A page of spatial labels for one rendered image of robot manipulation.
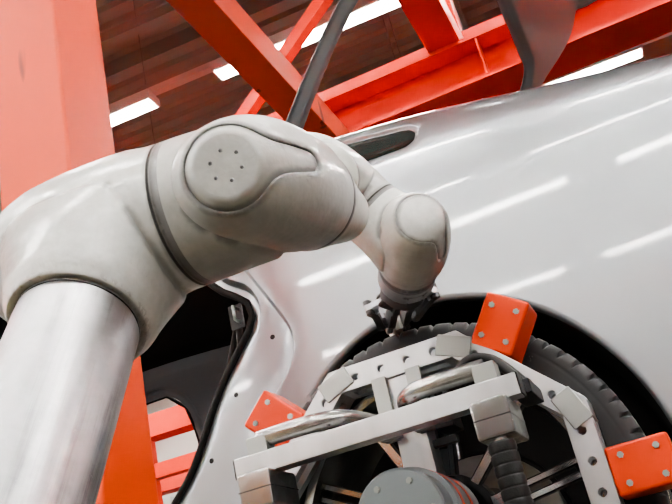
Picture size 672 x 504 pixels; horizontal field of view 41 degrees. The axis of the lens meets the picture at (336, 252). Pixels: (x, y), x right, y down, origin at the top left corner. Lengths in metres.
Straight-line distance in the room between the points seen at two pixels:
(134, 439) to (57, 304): 0.91
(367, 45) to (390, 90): 7.22
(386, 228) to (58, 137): 0.75
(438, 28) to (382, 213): 3.11
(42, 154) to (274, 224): 1.09
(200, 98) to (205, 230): 11.24
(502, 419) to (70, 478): 0.67
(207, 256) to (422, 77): 3.85
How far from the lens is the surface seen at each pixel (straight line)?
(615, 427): 1.45
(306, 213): 0.73
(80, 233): 0.74
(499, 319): 1.43
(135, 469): 1.58
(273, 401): 1.53
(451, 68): 4.53
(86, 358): 0.68
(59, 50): 1.88
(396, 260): 1.25
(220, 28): 3.04
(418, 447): 1.43
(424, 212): 1.23
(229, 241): 0.73
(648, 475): 1.36
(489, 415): 1.17
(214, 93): 11.92
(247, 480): 1.29
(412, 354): 1.45
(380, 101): 4.57
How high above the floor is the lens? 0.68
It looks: 24 degrees up
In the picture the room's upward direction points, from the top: 13 degrees counter-clockwise
